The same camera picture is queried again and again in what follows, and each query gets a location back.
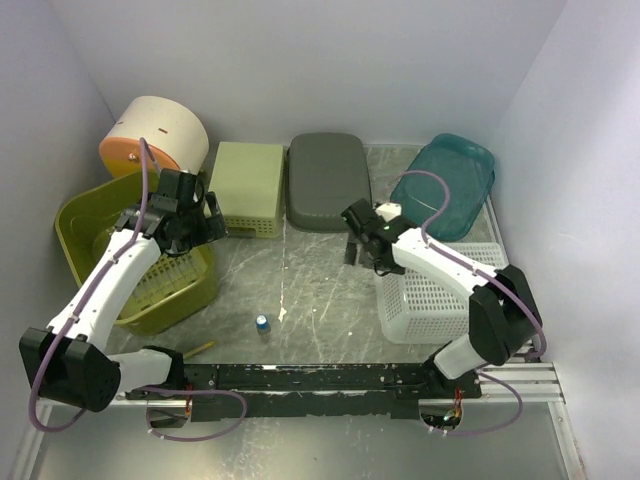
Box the large olive green container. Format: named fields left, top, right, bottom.
left=55, top=172, right=218, bottom=336

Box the small blue capped bottle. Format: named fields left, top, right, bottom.
left=255, top=314, right=271, bottom=335

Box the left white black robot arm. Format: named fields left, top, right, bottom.
left=19, top=169, right=226, bottom=412

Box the teal transparent basin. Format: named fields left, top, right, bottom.
left=390, top=133, right=495, bottom=242

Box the pale green perforated basket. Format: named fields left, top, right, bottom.
left=209, top=142, right=285, bottom=239

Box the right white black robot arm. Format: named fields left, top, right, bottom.
left=341, top=199, right=546, bottom=398

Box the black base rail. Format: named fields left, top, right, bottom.
left=124, top=344, right=484, bottom=424

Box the white perforated basket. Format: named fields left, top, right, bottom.
left=374, top=232, right=507, bottom=344

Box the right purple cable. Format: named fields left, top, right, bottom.
left=388, top=170, right=549, bottom=437

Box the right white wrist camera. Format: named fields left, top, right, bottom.
left=374, top=202, right=402, bottom=222

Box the aluminium frame rail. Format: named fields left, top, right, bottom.
left=464, top=144, right=586, bottom=476

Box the cream cylinder with orange face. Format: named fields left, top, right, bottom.
left=99, top=96, right=209, bottom=178

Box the dark grey basin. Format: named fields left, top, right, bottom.
left=286, top=132, right=371, bottom=233

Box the yellow wooden stick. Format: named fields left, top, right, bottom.
left=183, top=341, right=216, bottom=360

